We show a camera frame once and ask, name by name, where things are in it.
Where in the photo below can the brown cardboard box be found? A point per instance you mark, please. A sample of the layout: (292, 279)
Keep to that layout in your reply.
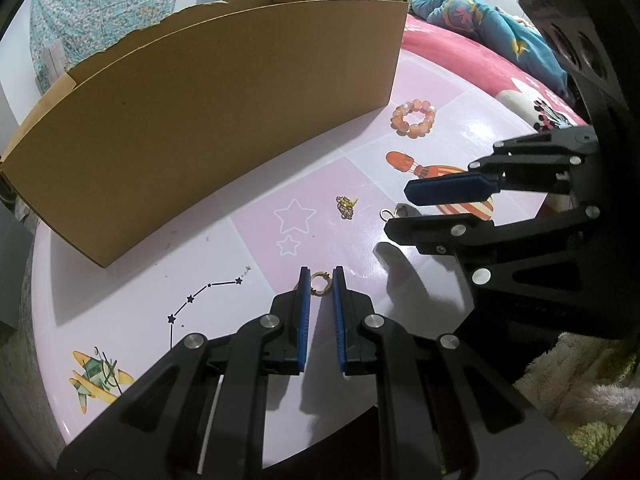
(200, 125)

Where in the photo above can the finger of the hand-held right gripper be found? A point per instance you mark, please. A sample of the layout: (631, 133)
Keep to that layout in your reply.
(425, 232)
(450, 189)

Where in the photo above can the gold charm cluster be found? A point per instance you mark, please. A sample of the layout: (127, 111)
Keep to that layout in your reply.
(345, 207)

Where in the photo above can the pink balloon-print table sheet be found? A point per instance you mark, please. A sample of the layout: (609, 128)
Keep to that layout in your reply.
(350, 170)

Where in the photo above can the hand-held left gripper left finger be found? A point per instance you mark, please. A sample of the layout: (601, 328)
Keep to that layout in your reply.
(302, 320)

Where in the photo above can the blue patterned quilt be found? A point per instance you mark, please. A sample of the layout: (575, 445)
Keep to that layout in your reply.
(500, 35)

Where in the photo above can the turquoise floral cloth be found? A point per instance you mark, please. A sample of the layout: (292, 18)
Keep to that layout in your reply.
(100, 10)

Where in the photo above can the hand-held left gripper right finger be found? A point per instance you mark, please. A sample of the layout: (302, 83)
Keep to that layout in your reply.
(339, 320)

